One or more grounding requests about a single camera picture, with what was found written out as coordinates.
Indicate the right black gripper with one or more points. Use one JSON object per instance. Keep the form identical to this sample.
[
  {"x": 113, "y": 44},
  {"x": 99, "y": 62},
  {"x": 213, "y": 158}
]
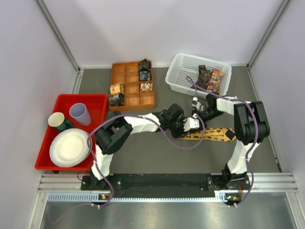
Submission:
[{"x": 198, "y": 112}]

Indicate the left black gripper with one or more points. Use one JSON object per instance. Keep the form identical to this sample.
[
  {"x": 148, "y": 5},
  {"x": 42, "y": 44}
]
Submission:
[{"x": 181, "y": 132}]

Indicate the yellow insect print tie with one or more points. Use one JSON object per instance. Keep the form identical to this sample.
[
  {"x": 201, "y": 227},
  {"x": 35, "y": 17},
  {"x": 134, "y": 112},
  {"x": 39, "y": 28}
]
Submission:
[{"x": 222, "y": 134}]

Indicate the orange tan tie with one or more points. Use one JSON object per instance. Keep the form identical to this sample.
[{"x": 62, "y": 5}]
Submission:
[{"x": 117, "y": 88}]

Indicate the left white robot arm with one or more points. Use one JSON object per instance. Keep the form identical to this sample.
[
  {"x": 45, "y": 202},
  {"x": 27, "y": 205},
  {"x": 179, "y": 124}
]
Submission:
[{"x": 112, "y": 133}]

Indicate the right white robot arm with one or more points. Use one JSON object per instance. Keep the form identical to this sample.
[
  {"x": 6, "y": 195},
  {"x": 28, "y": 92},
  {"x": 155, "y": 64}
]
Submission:
[{"x": 251, "y": 127}]

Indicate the colourful dotted tie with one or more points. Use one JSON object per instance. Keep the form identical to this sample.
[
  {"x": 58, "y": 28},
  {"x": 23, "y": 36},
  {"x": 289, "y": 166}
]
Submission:
[{"x": 215, "y": 81}]

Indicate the dark brown paisley tie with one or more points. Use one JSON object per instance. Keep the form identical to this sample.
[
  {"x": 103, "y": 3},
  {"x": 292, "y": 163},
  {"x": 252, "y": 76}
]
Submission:
[{"x": 204, "y": 77}]

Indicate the wooden compartment tray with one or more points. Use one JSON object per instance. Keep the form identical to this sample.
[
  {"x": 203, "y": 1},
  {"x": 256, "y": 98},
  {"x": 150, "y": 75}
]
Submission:
[{"x": 127, "y": 73}]

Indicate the white plastic basket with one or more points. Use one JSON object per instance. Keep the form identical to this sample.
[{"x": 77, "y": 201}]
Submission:
[{"x": 184, "y": 65}]

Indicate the rolled blue black tie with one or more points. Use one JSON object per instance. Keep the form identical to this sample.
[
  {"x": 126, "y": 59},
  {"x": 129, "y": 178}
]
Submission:
[{"x": 145, "y": 75}]

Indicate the rolled dark patterned tie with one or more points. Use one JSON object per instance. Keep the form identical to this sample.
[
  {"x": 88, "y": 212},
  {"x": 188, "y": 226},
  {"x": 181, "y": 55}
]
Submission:
[{"x": 117, "y": 100}]

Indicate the rolled dark tie top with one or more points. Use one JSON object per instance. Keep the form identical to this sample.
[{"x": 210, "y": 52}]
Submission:
[{"x": 144, "y": 65}]

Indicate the red plastic bin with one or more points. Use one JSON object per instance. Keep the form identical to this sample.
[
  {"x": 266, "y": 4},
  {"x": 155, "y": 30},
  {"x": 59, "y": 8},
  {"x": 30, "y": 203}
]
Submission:
[{"x": 97, "y": 105}]

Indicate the lilac plastic cup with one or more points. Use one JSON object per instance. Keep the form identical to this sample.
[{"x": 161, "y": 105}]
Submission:
[{"x": 80, "y": 113}]

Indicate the dark green cup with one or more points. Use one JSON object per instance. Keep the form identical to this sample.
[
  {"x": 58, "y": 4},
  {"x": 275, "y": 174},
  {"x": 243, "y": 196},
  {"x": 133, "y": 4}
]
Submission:
[{"x": 66, "y": 124}]

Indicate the white plate stack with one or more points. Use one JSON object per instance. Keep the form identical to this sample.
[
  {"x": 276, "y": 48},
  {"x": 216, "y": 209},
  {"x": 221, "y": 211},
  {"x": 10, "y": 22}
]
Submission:
[{"x": 69, "y": 148}]

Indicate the beige paper cup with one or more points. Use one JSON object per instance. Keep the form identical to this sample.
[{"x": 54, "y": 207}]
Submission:
[{"x": 56, "y": 120}]

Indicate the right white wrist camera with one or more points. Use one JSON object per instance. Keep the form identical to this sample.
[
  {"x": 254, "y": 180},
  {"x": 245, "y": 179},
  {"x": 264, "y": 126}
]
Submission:
[{"x": 198, "y": 105}]

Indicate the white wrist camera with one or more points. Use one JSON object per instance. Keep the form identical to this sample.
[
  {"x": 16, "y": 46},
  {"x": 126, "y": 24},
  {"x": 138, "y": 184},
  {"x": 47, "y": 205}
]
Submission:
[
  {"x": 191, "y": 123},
  {"x": 198, "y": 105}
]

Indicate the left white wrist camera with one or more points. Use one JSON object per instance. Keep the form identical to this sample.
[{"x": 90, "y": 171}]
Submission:
[{"x": 191, "y": 123}]

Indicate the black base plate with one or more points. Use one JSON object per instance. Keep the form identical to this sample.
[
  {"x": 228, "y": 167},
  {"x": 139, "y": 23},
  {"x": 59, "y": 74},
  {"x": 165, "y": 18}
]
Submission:
[{"x": 125, "y": 181}]

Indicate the grey slotted cable duct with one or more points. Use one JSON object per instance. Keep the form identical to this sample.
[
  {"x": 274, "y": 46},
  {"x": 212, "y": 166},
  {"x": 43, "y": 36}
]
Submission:
[{"x": 97, "y": 197}]

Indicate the aluminium frame rail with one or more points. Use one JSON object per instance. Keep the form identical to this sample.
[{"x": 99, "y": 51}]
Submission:
[{"x": 263, "y": 182}]

